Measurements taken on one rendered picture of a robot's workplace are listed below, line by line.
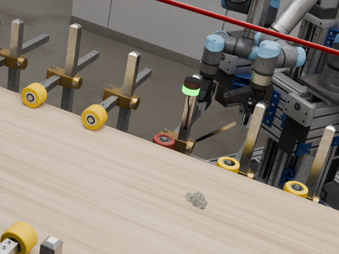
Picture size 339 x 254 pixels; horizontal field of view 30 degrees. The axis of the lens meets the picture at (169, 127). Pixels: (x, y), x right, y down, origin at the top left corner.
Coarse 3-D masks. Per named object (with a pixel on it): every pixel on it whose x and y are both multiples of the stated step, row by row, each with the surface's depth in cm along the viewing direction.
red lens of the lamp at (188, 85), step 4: (188, 76) 225; (184, 80) 223; (200, 80) 224; (184, 84) 222; (188, 84) 221; (192, 84) 220; (196, 84) 221; (200, 84) 223; (192, 88) 221; (196, 88) 222
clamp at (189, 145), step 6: (162, 132) 241; (168, 132) 242; (174, 132) 243; (174, 138) 238; (180, 144) 238; (186, 144) 237; (192, 144) 238; (174, 150) 240; (180, 150) 239; (186, 150) 238; (192, 150) 240
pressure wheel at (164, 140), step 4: (156, 136) 230; (160, 136) 231; (164, 136) 232; (168, 136) 232; (156, 140) 227; (160, 140) 228; (164, 140) 229; (168, 140) 230; (172, 140) 230; (160, 144) 226; (164, 144) 226; (168, 144) 227; (172, 144) 227; (168, 148) 227; (172, 148) 229
